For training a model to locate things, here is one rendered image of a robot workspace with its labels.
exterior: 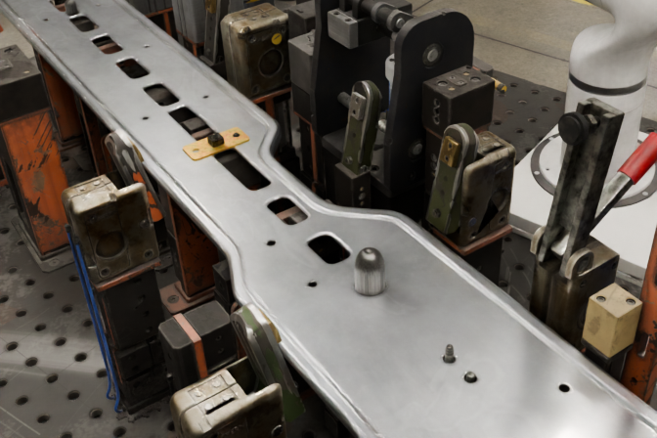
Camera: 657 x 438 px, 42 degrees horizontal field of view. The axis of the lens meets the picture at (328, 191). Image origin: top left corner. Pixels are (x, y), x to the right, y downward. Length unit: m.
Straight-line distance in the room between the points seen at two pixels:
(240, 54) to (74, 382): 0.52
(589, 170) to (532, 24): 3.00
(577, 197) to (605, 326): 0.12
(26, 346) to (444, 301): 0.69
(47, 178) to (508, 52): 2.44
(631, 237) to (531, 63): 2.12
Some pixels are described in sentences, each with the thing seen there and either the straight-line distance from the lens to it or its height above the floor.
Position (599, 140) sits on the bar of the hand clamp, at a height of 1.19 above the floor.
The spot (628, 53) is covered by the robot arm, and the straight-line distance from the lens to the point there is 1.34.
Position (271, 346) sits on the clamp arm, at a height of 1.09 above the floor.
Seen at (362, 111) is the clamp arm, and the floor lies 1.07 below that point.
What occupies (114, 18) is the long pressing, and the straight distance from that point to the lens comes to 1.54.
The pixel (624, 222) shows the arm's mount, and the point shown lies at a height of 0.74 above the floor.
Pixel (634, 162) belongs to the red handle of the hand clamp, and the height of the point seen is 1.13.
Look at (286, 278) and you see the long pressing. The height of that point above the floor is 1.00.
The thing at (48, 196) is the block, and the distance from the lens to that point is 1.44.
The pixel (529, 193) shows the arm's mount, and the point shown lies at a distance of 1.48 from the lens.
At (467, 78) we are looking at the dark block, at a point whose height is 1.12.
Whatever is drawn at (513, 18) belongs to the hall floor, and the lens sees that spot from 3.84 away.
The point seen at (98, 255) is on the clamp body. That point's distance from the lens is 1.04.
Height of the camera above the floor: 1.61
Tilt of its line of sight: 36 degrees down
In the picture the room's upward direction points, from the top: 3 degrees counter-clockwise
